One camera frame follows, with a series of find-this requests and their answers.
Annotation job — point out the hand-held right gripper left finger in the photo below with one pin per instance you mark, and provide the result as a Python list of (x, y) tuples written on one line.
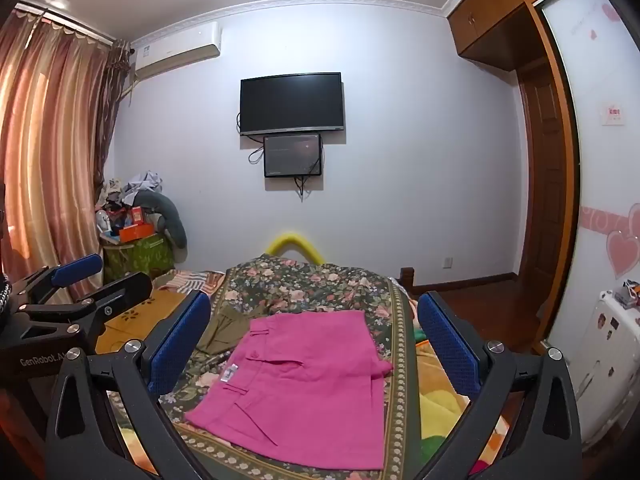
[(180, 345)]

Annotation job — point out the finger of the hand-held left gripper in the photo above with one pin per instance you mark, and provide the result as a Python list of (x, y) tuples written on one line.
[(120, 290), (75, 267)]

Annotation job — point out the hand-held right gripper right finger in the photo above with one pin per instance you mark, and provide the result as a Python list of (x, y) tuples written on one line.
[(447, 345)]

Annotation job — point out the pink pants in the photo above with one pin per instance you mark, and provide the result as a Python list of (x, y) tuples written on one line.
[(300, 385)]

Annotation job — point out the olive green pants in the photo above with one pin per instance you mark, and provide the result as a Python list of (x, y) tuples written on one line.
[(225, 330)]

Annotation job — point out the wooden headboard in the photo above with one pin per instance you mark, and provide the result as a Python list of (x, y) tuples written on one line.
[(130, 317)]

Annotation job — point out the orange box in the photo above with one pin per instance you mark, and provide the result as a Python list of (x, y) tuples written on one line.
[(137, 233)]

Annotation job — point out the striped pink sheet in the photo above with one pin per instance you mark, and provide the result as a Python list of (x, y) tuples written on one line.
[(187, 280)]

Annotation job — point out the colourful fleece blanket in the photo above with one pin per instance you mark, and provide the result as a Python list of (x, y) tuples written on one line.
[(430, 410)]

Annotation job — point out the pile of clothes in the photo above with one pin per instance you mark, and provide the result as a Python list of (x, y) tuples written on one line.
[(132, 187)]

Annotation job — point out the striped pink curtain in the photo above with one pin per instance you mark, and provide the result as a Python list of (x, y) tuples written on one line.
[(45, 135)]

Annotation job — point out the floral blanket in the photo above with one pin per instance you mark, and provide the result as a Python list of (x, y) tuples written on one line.
[(320, 285)]

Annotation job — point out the yellow foam tube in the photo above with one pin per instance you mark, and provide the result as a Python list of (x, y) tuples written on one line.
[(295, 240)]

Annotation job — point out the brown wooden door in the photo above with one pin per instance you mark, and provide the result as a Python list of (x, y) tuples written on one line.
[(542, 185)]

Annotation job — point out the pink lettering sticker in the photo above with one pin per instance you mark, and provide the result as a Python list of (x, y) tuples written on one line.
[(600, 220)]

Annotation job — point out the pink heart sticker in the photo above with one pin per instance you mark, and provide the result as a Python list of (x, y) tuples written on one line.
[(622, 252)]

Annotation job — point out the white air conditioner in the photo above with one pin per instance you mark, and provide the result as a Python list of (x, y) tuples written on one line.
[(175, 55)]

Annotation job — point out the red and white label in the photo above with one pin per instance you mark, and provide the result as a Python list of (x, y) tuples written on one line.
[(614, 114)]

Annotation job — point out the white sliding wardrobe door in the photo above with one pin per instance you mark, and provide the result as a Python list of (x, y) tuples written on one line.
[(575, 60)]

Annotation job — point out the wooden overhead cabinet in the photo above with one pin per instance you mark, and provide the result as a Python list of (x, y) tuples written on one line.
[(500, 15)]

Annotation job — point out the wooden bed post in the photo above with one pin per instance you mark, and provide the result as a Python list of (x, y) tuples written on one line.
[(407, 280)]

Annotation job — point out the small black wall monitor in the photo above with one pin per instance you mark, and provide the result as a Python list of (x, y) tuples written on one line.
[(292, 155)]

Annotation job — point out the black wall television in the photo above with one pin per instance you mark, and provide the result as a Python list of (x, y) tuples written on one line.
[(292, 102)]

